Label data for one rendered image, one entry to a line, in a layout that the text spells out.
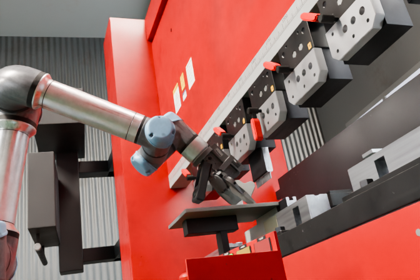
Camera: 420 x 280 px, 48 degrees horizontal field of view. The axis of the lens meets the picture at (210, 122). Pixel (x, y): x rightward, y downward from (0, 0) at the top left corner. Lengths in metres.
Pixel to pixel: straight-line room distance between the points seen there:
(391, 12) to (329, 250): 0.46
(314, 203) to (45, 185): 1.45
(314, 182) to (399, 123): 0.57
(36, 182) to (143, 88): 0.68
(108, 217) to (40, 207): 1.81
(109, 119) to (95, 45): 3.56
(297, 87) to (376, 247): 0.49
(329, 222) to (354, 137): 1.02
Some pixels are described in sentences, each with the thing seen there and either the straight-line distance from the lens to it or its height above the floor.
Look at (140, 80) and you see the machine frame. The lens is 2.44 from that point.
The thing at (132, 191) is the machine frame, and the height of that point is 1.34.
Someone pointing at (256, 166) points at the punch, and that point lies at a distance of 1.43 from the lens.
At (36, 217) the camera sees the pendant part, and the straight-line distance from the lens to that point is 2.27.
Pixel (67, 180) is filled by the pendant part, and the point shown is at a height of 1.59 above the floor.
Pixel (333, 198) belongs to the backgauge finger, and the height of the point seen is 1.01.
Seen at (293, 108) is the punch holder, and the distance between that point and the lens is 1.25.
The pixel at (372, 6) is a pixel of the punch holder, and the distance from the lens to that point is 0.95.
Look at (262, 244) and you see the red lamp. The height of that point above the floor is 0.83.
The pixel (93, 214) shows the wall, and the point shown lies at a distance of 4.05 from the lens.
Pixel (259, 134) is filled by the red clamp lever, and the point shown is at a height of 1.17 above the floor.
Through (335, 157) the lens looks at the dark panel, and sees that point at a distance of 1.97.
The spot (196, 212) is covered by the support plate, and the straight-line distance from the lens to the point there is 1.22.
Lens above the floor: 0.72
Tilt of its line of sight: 23 degrees up
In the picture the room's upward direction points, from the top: 10 degrees counter-clockwise
